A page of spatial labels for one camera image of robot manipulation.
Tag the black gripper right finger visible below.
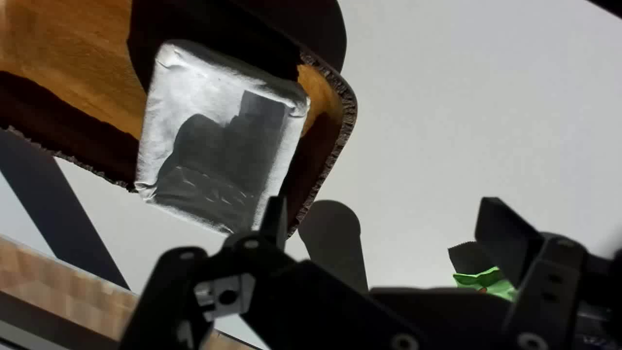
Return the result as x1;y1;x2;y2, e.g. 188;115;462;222
474;197;622;350

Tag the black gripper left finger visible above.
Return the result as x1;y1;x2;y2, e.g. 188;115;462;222
118;197;289;350

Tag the green packet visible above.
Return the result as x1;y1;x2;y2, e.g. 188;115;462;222
452;267;516;302

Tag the wooden tray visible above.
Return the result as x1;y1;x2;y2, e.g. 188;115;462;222
0;0;357;226

